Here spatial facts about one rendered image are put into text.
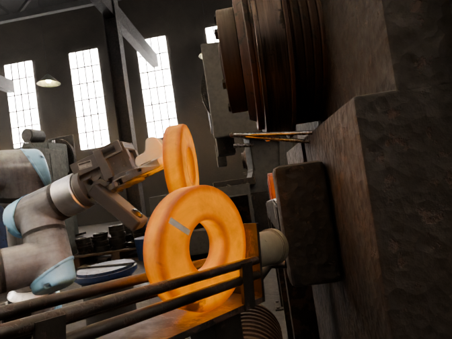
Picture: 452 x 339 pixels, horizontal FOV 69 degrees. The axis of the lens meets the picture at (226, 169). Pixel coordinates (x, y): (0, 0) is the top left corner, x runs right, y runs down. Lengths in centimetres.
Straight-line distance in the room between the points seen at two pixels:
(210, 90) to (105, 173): 304
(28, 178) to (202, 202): 65
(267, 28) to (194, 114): 1059
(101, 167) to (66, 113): 1230
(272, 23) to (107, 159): 44
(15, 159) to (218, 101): 281
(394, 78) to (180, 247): 35
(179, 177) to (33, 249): 29
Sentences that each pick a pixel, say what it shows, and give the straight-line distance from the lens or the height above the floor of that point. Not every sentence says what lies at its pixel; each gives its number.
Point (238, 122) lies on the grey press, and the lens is 356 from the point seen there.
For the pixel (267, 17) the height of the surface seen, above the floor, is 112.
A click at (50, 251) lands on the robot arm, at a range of 68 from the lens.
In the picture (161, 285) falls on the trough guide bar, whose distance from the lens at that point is 36.
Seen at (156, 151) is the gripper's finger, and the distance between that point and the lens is 62.
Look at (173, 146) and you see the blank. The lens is 56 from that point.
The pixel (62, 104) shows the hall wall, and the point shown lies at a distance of 1307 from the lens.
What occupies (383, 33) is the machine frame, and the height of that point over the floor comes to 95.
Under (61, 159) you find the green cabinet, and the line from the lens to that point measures 478.
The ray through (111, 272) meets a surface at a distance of 181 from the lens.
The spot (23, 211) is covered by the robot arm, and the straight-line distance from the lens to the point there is 72.
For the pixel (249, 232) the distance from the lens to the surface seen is 48.
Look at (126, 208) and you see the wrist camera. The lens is 64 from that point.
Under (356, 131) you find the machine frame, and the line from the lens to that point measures 48.
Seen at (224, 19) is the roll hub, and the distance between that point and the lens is 90.
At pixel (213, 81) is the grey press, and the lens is 366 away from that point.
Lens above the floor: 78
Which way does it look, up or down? 2 degrees up
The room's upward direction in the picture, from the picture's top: 8 degrees counter-clockwise
